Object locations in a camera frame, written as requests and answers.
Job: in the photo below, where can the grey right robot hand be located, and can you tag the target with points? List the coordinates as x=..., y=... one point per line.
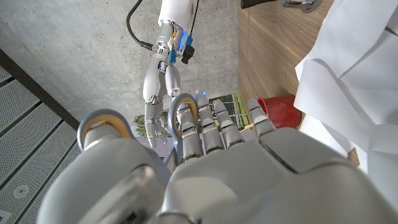
x=155, y=81

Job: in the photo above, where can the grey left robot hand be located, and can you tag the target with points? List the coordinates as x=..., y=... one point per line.
x=248, y=180

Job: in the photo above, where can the grey yellow scissors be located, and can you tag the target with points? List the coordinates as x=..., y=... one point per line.
x=172, y=124

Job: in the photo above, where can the white receipt paper strip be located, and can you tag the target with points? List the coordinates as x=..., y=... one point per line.
x=357, y=77

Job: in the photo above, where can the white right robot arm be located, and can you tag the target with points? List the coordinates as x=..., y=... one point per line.
x=177, y=11

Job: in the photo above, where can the bamboo toothbrush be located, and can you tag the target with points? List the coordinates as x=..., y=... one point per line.
x=247, y=127

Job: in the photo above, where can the red cup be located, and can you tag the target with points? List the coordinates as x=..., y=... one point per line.
x=281, y=110

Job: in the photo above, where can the printed forest window backdrop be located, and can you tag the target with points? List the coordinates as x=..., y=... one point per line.
x=233, y=109

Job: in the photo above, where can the round white ceiling sensor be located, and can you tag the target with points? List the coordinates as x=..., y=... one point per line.
x=21, y=191

